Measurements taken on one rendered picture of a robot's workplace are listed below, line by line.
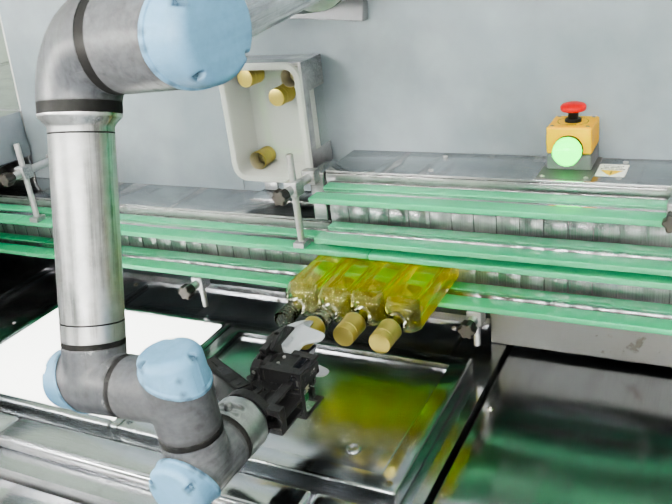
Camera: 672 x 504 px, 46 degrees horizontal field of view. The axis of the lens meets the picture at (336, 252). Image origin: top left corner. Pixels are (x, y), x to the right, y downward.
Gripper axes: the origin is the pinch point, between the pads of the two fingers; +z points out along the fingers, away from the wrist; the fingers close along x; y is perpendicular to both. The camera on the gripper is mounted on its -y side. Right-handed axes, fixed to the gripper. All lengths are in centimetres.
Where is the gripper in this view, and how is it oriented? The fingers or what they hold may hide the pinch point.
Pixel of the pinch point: (304, 337)
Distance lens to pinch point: 117.3
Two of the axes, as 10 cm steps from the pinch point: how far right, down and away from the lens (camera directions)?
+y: 8.9, 1.0, -4.4
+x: -1.0, -9.1, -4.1
